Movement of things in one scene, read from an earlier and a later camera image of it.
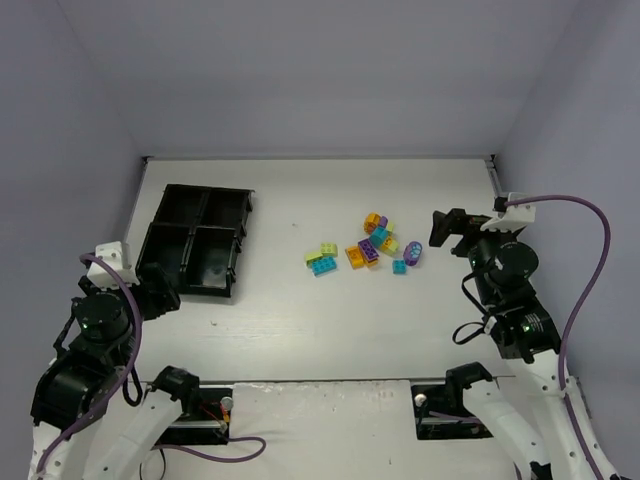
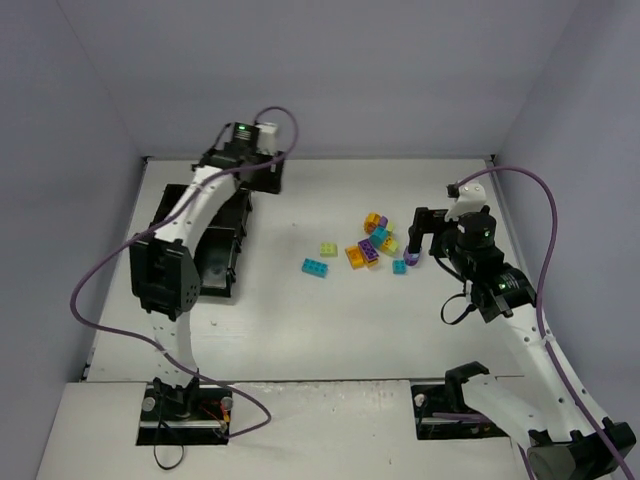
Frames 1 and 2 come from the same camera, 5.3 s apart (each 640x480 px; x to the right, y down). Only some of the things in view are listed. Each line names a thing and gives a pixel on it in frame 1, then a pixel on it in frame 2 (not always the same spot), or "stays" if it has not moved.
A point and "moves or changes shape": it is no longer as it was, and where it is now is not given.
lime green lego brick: x=329 y=249 stays
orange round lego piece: x=371 y=222 stays
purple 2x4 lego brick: x=368 y=250 stays
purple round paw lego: x=412 y=253 stays
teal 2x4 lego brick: x=324 y=266 moves or changes shape
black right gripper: x=463 y=228 → x=428 y=220
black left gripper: x=157 y=288 → x=267 y=176
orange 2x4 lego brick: x=355 y=257 stays
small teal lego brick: x=399 y=266 stays
